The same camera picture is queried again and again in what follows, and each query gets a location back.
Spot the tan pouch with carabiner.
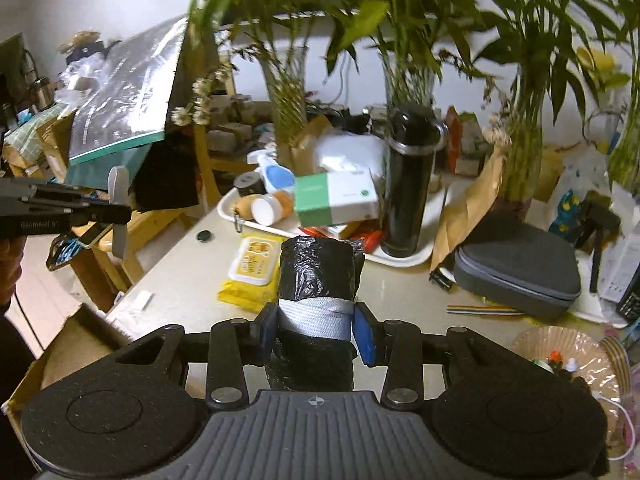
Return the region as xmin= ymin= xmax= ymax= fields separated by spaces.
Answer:
xmin=232 ymin=194 xmax=262 ymax=234

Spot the glass vase plant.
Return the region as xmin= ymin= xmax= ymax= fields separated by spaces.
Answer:
xmin=438 ymin=0 xmax=586 ymax=219
xmin=324 ymin=0 xmax=492 ymax=103
xmin=191 ymin=0 xmax=340 ymax=170

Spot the silver foil board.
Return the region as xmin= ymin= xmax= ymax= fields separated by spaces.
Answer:
xmin=68 ymin=16 xmax=188 ymax=166

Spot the black round table cap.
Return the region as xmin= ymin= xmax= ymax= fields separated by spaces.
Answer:
xmin=196 ymin=230 xmax=213 ymax=243

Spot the woven wicker basket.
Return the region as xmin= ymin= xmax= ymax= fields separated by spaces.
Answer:
xmin=511 ymin=326 xmax=632 ymax=405

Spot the brown paper bag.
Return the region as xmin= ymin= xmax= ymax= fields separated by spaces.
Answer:
xmin=430 ymin=145 xmax=508 ymax=272

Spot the middle glass vase plant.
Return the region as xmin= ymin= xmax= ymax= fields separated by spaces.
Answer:
xmin=324 ymin=0 xmax=492 ymax=103

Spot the brown cardboard box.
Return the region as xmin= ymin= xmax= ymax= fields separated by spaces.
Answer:
xmin=1 ymin=304 xmax=132 ymax=448

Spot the green white tissue box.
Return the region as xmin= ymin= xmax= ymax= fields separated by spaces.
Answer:
xmin=294 ymin=170 xmax=380 ymax=228

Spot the black thermos bottle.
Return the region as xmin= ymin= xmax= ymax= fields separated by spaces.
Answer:
xmin=382 ymin=103 xmax=448 ymax=258

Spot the white plastic tray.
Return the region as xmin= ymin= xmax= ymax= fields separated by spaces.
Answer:
xmin=216 ymin=188 xmax=449 ymax=269

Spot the yellow wet wipes pack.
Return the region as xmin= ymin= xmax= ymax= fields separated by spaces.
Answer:
xmin=217 ymin=234 xmax=285 ymax=313

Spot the white product box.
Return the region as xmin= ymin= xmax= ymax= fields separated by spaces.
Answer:
xmin=598 ymin=224 xmax=640 ymax=304

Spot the wooden chair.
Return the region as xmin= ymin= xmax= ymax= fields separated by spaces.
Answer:
xmin=69 ymin=24 xmax=262 ymax=311

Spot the black garbage bag roll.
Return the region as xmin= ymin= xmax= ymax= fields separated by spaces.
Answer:
xmin=266 ymin=236 xmax=364 ymax=392

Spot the right bamboo plant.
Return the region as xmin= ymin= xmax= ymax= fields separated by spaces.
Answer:
xmin=570 ymin=0 xmax=639 ymax=195

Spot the left glass vase plant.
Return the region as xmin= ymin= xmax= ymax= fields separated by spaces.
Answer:
xmin=191 ymin=0 xmax=340 ymax=170

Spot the white blue tube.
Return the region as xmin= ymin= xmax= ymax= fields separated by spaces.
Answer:
xmin=246 ymin=148 xmax=295 ymax=194

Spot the grey zip case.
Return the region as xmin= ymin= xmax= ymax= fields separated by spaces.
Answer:
xmin=454 ymin=212 xmax=582 ymax=322

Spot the white lid jar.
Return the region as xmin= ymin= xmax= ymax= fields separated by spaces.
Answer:
xmin=250 ymin=190 xmax=294 ymax=226

